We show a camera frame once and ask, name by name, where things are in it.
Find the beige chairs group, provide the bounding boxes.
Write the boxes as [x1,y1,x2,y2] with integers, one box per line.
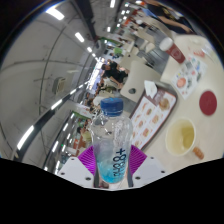
[116,33,161,69]

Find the ceiling lights group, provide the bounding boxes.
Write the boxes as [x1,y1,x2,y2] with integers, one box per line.
[16,0,148,174]

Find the beige chair with round hole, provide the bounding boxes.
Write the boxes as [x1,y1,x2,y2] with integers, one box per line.
[119,60,158,104]

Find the ceiling air conditioner unit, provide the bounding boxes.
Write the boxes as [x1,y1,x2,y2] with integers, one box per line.
[52,77,68,94]

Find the printed paper tray liner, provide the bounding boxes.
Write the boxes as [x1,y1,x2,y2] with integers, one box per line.
[130,91,177,149]

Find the small red sauce packet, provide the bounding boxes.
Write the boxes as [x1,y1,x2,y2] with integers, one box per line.
[193,49,206,58]

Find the crumpled white napkin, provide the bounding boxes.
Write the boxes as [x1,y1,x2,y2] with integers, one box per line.
[143,80,158,100]

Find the printed sticker sheet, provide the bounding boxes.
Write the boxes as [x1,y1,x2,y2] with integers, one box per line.
[170,54,208,101]

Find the red paper cup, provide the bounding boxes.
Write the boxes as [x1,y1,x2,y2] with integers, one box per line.
[158,36,186,64]

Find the flat round red coaster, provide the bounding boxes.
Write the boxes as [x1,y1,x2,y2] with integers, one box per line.
[198,90,218,117]

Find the cream mug with orange handle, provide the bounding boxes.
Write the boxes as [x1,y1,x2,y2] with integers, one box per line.
[165,117,205,161]

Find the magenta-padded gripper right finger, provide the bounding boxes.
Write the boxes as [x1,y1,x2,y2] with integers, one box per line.
[125,144,167,189]

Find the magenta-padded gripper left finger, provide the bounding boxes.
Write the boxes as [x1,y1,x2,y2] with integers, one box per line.
[57,145,100,189]

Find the clear bottle with blue cap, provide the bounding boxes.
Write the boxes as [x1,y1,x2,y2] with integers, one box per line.
[89,97,134,185]

